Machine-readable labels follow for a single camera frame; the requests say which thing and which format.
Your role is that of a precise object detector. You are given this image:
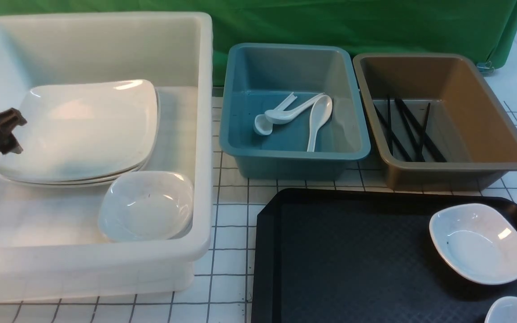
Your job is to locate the large white square plate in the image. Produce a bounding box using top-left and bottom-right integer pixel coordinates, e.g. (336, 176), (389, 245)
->
(0, 79), (158, 183)

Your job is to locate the white spoon long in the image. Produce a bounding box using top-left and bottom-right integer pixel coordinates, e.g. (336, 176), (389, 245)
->
(306, 94), (333, 153)

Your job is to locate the white bowl tray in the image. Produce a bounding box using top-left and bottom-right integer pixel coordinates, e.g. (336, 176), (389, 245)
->
(484, 296), (517, 323)
(429, 204), (517, 285)

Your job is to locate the lower white plate in tub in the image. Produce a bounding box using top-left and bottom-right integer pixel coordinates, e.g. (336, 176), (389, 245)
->
(0, 164), (146, 188)

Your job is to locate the large white plastic tub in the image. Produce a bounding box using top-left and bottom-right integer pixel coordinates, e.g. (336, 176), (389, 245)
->
(0, 12), (213, 303)

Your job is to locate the white bowl in tub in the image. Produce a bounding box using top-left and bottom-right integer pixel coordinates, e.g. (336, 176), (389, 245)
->
(98, 171), (194, 243)

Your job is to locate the blue plastic bin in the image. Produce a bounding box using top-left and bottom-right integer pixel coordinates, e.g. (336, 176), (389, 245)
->
(219, 43), (371, 181)

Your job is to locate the white spoon small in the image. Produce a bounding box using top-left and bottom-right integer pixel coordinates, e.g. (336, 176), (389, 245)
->
(253, 92), (297, 136)

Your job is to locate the white spoon middle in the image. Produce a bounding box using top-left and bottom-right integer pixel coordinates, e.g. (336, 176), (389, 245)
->
(264, 93), (325, 125)

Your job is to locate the black serving tray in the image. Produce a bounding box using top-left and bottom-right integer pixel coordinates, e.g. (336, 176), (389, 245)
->
(250, 188), (517, 323)

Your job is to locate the black chopstick in bin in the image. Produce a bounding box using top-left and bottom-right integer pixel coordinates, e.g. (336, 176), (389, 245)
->
(394, 98), (447, 163)
(386, 95), (394, 155)
(374, 104), (414, 162)
(416, 103), (431, 162)

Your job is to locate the brown plastic bin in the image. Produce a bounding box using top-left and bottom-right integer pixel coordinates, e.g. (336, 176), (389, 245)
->
(353, 53), (517, 192)

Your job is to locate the binder clip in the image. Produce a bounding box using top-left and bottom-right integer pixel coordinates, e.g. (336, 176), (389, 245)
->
(476, 61), (495, 75)

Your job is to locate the green backdrop cloth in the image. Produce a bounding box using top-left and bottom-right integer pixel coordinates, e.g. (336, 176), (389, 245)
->
(0, 0), (517, 86)

